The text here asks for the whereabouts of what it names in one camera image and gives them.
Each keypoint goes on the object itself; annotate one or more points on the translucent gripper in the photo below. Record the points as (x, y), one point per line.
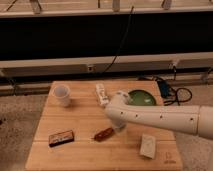
(118, 128)

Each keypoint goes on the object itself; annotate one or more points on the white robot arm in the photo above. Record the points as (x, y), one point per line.
(194, 120)

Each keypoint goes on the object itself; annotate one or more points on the white tube with cap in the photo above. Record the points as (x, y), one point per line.
(101, 95)

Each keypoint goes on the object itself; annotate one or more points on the white paper packet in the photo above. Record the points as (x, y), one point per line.
(148, 146)

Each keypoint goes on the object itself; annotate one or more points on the green bowl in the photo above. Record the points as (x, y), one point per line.
(141, 98)

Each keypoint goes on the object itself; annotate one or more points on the dark chocolate bar box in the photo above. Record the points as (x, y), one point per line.
(61, 138)

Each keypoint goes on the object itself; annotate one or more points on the white plastic cup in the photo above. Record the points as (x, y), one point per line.
(62, 94)

